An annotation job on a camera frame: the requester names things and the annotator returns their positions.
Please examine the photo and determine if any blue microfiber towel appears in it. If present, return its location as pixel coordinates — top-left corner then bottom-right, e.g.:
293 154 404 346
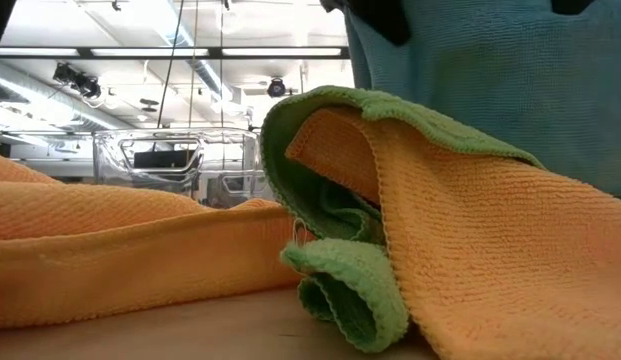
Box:
343 0 621 201

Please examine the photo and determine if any green microfiber towel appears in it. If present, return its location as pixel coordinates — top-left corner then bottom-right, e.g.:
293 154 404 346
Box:
259 84 546 354

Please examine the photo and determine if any orange microfiber towel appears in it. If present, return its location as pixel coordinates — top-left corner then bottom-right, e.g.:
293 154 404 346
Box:
0 152 316 330
284 106 621 360

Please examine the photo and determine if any dark round ceiling fixture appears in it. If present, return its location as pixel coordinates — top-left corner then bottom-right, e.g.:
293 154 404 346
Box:
266 77 288 99

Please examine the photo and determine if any clear plastic bin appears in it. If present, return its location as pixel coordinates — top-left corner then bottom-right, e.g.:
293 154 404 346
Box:
92 127 271 209

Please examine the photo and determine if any black monitor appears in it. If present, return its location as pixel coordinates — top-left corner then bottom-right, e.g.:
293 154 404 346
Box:
133 149 199 170

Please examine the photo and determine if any black ceiling-hung equipment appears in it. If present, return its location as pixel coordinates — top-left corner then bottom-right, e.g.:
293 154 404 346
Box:
52 62 102 100

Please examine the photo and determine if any thin hanging cable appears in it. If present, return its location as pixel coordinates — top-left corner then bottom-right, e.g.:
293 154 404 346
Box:
219 0 226 129

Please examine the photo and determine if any yellowish hanging cable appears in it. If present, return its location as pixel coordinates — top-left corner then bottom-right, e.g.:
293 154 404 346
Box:
187 0 200 129

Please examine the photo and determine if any dark hanging cable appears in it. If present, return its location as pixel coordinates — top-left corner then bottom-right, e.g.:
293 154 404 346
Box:
156 0 186 129

